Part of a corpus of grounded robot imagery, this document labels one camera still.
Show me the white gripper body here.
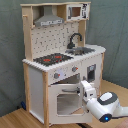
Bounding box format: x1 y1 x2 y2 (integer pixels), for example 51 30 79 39
81 80 97 103

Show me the white oven door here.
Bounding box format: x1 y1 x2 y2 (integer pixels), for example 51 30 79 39
48 83 94 124

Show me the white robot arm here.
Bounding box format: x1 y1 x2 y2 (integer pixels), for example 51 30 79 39
81 80 128 123

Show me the wooden toy kitchen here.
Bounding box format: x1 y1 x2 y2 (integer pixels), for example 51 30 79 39
22 2 105 128

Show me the grey ice dispenser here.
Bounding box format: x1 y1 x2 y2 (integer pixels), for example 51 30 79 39
87 65 96 82

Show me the grey right oven knob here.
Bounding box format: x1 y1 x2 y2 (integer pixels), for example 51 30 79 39
72 66 78 72

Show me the grey oven knob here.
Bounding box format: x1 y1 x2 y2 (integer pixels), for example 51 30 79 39
72 66 78 72
54 73 60 79

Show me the grey left oven knob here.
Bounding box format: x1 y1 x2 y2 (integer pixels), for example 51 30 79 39
54 73 60 79

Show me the grey toy sink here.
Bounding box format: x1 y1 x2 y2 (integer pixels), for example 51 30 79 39
65 47 95 56

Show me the black toy faucet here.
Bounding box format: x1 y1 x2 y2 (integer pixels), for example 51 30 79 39
66 32 83 50

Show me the black toy stovetop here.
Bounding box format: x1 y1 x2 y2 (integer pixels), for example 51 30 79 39
34 53 71 66

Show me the grey fabric backdrop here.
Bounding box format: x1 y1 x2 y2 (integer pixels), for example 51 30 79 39
0 0 128 117

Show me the white toy microwave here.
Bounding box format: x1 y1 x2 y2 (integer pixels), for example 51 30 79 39
66 3 90 21

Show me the grey range hood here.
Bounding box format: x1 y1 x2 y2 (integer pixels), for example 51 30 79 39
34 5 64 27

